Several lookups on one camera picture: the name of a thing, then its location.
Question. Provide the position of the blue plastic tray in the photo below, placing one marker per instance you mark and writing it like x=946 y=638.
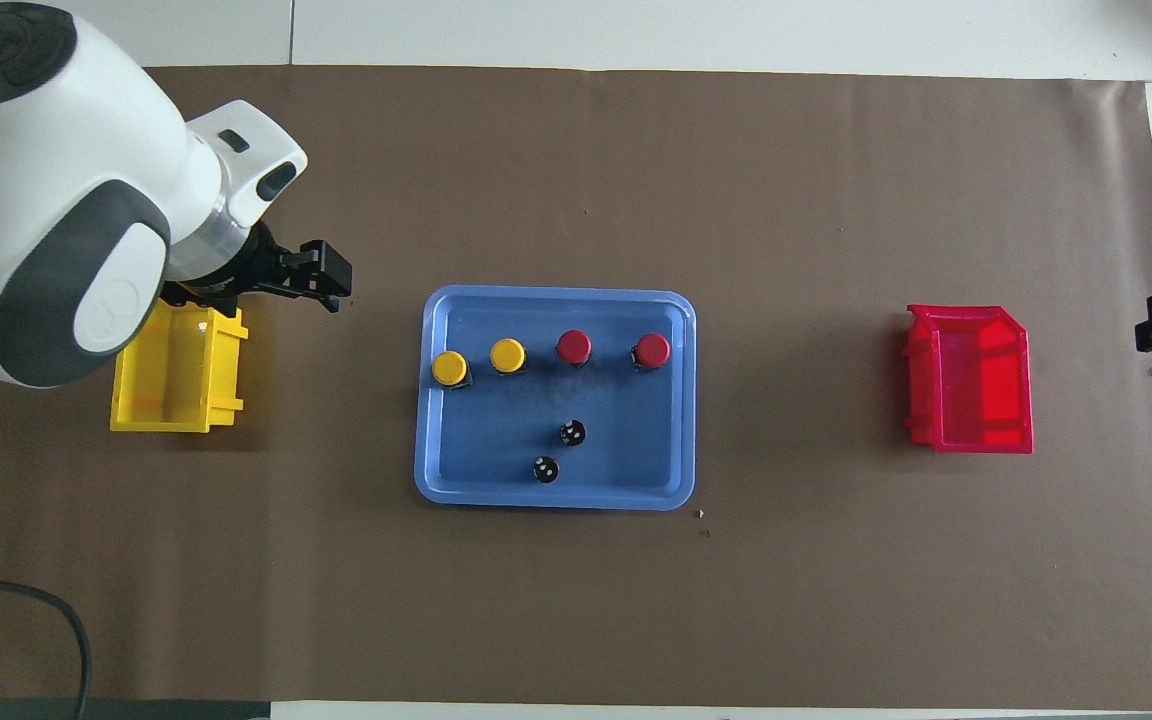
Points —
x=496 y=450

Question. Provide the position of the yellow push button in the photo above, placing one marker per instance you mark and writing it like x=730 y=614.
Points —
x=508 y=355
x=450 y=368

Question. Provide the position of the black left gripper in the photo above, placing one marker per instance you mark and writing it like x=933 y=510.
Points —
x=261 y=270

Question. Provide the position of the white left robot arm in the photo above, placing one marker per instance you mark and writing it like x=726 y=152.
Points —
x=46 y=180

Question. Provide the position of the brown paper mat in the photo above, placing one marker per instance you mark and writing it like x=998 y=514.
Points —
x=576 y=600

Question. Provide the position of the red plastic bin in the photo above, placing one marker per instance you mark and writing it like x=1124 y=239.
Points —
x=976 y=390

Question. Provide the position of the black cylindrical capacitor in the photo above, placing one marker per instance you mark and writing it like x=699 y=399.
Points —
x=546 y=469
x=573 y=433

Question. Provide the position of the yellow plastic bin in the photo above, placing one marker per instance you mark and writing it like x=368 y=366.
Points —
x=186 y=380

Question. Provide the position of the red push button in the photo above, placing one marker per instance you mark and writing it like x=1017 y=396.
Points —
x=574 y=347
x=652 y=350

